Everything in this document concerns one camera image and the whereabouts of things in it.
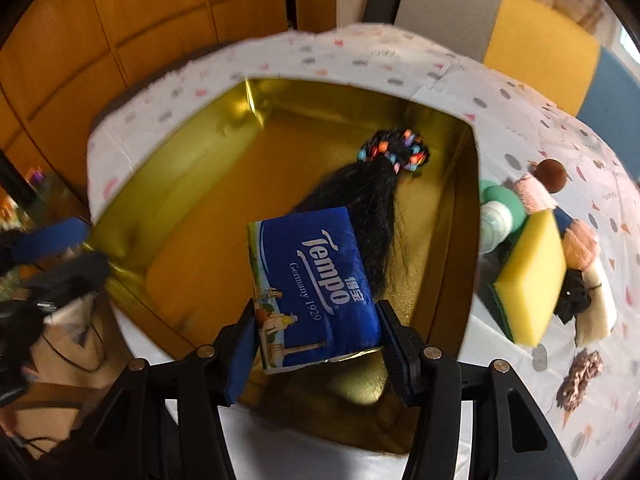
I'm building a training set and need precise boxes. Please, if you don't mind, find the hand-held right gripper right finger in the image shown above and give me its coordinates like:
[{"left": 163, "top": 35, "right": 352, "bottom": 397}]
[{"left": 375, "top": 300, "right": 581, "bottom": 480}]

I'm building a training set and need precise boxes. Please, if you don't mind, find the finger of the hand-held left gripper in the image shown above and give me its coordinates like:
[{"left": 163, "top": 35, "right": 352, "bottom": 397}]
[{"left": 10, "top": 216, "right": 93, "bottom": 266}]

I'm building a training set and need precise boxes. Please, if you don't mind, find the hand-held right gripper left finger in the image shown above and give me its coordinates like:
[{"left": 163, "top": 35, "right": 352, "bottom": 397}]
[{"left": 65, "top": 297, "right": 258, "bottom": 480}]

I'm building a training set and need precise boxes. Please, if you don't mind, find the brown box with gold lining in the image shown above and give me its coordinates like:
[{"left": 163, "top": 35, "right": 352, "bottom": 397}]
[{"left": 85, "top": 76, "right": 481, "bottom": 458}]

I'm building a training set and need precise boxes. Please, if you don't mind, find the blue tissue pack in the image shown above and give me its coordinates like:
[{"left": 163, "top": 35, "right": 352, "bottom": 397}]
[{"left": 247, "top": 206, "right": 388, "bottom": 376}]

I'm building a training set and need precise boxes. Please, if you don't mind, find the black scrunchie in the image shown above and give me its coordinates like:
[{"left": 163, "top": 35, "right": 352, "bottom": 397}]
[{"left": 552, "top": 267, "right": 608, "bottom": 325}]

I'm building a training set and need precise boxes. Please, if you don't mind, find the pink fluffy cloth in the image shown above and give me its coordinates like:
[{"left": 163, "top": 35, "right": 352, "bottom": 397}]
[{"left": 515, "top": 172, "right": 558, "bottom": 213}]

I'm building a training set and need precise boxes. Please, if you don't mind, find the yellow sponge with green backing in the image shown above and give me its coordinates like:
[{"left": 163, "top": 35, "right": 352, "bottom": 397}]
[{"left": 487, "top": 208, "right": 568, "bottom": 347}]

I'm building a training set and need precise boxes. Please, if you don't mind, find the black hair piece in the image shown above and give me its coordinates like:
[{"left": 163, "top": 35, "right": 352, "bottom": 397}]
[{"left": 290, "top": 157, "right": 406, "bottom": 301}]

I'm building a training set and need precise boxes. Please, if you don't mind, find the clear bottle with green cap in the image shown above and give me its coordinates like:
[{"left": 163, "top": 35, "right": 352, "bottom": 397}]
[{"left": 478, "top": 180, "right": 528, "bottom": 256}]

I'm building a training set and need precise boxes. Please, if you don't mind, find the cream mesh cloth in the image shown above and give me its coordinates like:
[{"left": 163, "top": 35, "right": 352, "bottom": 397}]
[{"left": 572, "top": 260, "right": 618, "bottom": 348}]

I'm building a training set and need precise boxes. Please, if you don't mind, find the pink orange striped cloth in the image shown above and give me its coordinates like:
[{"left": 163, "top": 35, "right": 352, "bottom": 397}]
[{"left": 560, "top": 220, "right": 598, "bottom": 273}]

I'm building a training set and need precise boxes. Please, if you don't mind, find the dark blue headband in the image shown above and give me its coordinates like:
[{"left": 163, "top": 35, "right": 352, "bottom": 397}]
[{"left": 552, "top": 207, "right": 576, "bottom": 233}]

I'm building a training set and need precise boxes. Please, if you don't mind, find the wooden cabinet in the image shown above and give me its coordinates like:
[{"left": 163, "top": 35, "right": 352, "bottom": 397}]
[{"left": 0, "top": 0, "right": 341, "bottom": 211}]

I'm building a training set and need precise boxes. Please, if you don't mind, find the patterned white tablecloth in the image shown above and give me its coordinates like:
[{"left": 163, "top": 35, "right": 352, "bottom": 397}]
[{"left": 86, "top": 22, "right": 640, "bottom": 480}]

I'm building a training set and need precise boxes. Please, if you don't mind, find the grey yellow blue chair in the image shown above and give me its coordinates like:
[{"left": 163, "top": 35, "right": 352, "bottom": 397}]
[{"left": 362, "top": 0, "right": 640, "bottom": 133}]

